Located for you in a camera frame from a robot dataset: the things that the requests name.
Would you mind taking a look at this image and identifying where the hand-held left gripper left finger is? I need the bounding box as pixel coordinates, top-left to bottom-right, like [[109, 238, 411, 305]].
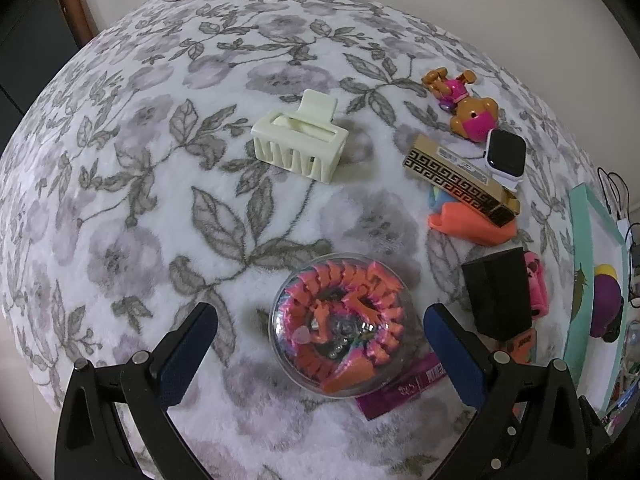
[[54, 301, 219, 480]]

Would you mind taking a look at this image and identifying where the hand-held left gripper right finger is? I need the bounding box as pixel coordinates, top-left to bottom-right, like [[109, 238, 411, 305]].
[[422, 302, 592, 480]]

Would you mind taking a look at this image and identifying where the magenta packet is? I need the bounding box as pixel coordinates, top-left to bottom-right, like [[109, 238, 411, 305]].
[[355, 350, 476, 421]]

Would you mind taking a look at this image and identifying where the black power adapter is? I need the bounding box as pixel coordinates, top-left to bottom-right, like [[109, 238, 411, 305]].
[[461, 247, 533, 337]]

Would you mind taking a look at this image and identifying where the pink perforated toy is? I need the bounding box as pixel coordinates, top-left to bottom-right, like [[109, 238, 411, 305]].
[[522, 251, 550, 321]]

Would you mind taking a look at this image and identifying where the clear dome with dragon toy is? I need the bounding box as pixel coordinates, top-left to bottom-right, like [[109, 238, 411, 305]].
[[268, 252, 413, 400]]

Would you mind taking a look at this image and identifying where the orange and blue plastic toy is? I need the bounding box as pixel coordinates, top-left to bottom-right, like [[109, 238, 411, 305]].
[[427, 185, 518, 247]]

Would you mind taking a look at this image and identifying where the gold and black patterned box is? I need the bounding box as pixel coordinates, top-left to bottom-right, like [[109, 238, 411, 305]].
[[403, 134, 521, 228]]

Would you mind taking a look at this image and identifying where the small orange packet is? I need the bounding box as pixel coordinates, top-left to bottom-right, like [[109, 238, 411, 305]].
[[492, 329, 538, 366]]

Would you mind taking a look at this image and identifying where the floral fleece blanket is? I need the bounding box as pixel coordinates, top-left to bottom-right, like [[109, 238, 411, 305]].
[[0, 0, 621, 480]]

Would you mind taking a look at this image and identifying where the purple and yellow toy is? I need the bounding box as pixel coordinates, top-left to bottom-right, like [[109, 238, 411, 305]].
[[587, 264, 626, 345]]

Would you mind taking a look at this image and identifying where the white smartwatch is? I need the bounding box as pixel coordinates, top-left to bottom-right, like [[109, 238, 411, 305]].
[[482, 128, 527, 192]]

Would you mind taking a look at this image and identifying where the white charger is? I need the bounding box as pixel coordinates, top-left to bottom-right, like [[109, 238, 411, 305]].
[[616, 217, 639, 247]]

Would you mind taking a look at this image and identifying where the cream hair claw clip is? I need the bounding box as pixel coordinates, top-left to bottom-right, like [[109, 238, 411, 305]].
[[251, 89, 349, 184]]

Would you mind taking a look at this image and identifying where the brown bear figurine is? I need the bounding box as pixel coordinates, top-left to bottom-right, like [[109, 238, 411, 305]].
[[421, 67, 499, 142]]

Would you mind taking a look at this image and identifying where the dark wooden cabinet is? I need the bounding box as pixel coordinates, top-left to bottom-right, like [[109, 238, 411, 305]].
[[0, 0, 97, 126]]

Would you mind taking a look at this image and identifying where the black cable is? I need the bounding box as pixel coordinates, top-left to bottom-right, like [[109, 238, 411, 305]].
[[597, 167, 620, 213], [607, 172, 633, 222]]

